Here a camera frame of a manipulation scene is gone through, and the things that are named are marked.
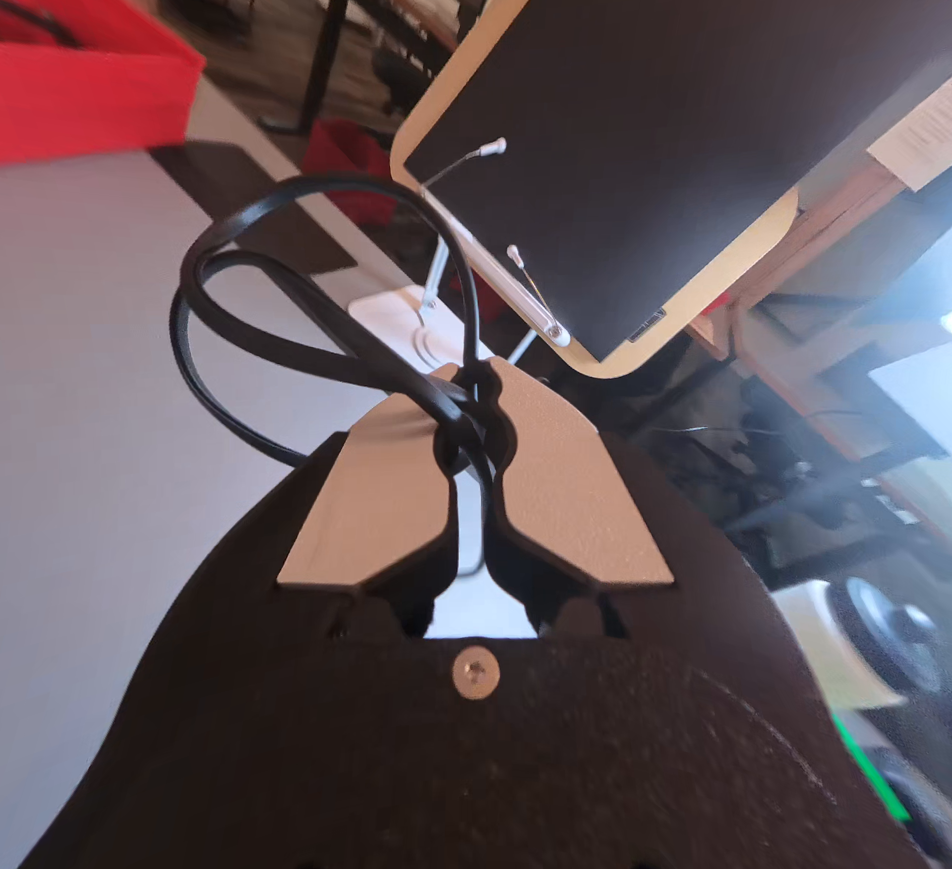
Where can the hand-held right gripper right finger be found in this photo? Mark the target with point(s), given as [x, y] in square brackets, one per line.
[580, 504]

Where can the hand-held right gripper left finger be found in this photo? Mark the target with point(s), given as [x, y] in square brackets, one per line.
[372, 512]

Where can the white bottle with black cap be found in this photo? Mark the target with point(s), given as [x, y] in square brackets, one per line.
[811, 631]

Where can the green plastic bin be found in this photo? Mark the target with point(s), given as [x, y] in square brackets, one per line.
[866, 757]

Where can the red open-front bin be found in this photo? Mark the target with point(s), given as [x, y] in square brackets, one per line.
[74, 96]

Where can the red bag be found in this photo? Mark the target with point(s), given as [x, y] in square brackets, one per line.
[487, 296]

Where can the dark red storage bin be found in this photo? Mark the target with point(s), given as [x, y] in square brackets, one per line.
[349, 155]

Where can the wooden side desk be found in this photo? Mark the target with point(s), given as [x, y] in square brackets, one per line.
[818, 229]

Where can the black board with wooden rim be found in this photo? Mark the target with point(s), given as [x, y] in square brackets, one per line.
[669, 103]

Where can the black office chair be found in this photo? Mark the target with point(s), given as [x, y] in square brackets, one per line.
[401, 77]

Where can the wooden top office desk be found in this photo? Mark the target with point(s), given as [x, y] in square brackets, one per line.
[331, 29]

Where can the white paper note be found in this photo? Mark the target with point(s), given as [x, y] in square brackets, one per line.
[915, 133]

